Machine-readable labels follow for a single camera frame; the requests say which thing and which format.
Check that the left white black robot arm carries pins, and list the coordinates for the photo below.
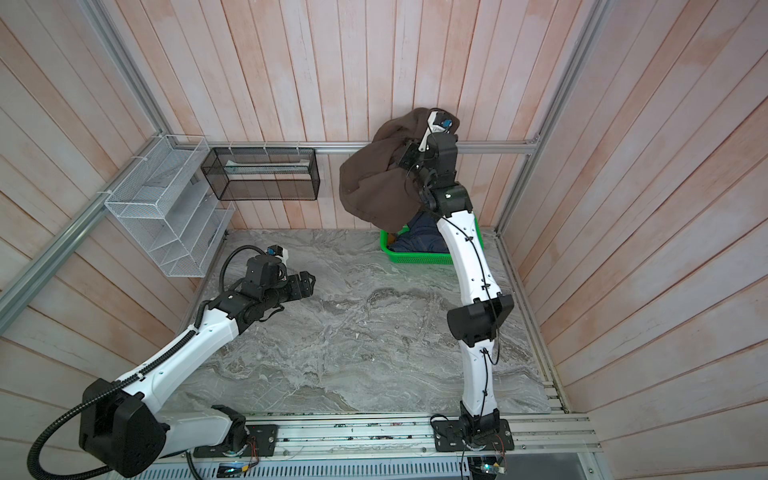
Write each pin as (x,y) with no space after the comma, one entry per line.
(122,425)

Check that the aluminium frame rail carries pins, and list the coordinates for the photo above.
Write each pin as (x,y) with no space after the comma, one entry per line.
(41,269)
(571,33)
(348,147)

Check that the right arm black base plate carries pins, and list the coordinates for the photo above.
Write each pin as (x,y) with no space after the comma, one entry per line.
(452,436)

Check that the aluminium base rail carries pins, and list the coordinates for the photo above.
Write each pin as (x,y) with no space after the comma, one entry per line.
(360,436)

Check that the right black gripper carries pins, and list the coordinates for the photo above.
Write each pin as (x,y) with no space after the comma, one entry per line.
(411,155)

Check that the aluminium frame rail right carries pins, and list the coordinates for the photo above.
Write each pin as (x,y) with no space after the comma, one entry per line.
(571,33)

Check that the white wire mesh shelf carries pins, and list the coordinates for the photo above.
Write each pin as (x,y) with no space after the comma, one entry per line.
(170,211)

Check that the left circuit board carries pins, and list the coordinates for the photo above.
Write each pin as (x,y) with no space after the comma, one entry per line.
(233,470)

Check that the black wire mesh basket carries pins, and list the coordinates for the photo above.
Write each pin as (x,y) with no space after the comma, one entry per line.
(262,173)

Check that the navy blue trousers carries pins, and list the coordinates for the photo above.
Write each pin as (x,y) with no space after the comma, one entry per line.
(422,236)

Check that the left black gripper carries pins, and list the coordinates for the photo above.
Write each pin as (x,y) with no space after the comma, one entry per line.
(297,292)

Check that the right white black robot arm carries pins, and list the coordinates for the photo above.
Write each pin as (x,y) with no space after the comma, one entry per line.
(476,323)

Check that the brown trousers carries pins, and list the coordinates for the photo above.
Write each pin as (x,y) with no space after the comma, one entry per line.
(373,188)

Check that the aluminium frame rail left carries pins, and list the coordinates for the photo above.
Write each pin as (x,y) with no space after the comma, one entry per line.
(41,269)

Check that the green circuit board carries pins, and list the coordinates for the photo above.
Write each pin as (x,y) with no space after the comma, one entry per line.
(485,468)

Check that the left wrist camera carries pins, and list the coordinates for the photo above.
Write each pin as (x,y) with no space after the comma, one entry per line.
(278,252)

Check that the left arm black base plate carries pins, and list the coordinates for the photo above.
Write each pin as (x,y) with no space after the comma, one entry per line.
(249,441)

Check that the aluminium frame rail back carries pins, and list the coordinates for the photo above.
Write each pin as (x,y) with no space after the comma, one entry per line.
(348,147)

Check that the green plastic basket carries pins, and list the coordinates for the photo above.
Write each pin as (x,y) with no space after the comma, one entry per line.
(424,257)

